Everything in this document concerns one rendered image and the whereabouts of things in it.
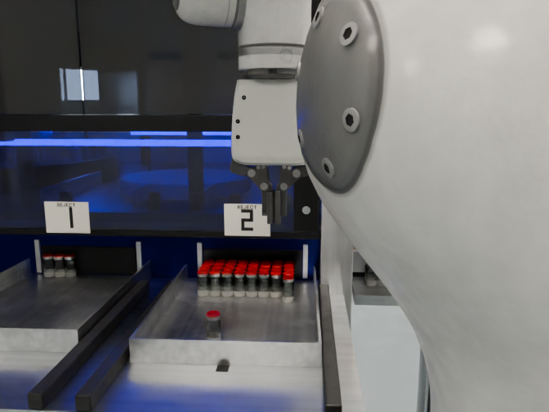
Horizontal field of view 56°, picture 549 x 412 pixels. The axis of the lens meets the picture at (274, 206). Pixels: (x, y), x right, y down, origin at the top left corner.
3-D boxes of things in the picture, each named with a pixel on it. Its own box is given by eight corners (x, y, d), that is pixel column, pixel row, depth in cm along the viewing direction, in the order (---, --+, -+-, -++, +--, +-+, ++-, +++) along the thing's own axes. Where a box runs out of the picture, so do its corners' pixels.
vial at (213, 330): (207, 338, 77) (207, 311, 76) (222, 339, 77) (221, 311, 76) (205, 345, 75) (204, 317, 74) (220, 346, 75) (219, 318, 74)
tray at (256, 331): (185, 280, 103) (185, 264, 103) (314, 283, 102) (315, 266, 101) (130, 362, 70) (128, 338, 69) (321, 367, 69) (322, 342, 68)
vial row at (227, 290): (198, 293, 96) (198, 269, 95) (294, 294, 95) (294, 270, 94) (196, 297, 94) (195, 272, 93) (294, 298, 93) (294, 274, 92)
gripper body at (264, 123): (318, 69, 63) (316, 161, 65) (235, 70, 64) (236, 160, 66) (319, 64, 56) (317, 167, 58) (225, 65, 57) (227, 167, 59)
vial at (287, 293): (282, 298, 93) (282, 274, 92) (294, 299, 93) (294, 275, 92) (281, 303, 91) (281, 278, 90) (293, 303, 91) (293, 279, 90)
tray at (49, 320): (29, 274, 108) (28, 257, 107) (151, 276, 106) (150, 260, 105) (-96, 347, 74) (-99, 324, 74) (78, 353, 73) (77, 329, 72)
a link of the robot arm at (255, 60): (314, 52, 63) (314, 78, 64) (243, 53, 64) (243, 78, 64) (314, 44, 55) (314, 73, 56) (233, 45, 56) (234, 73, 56)
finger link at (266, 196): (274, 166, 64) (274, 219, 65) (248, 166, 64) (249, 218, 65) (273, 169, 60) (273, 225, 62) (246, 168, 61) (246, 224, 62)
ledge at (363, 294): (348, 280, 110) (349, 271, 109) (410, 282, 109) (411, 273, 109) (354, 305, 96) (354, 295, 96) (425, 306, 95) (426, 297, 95)
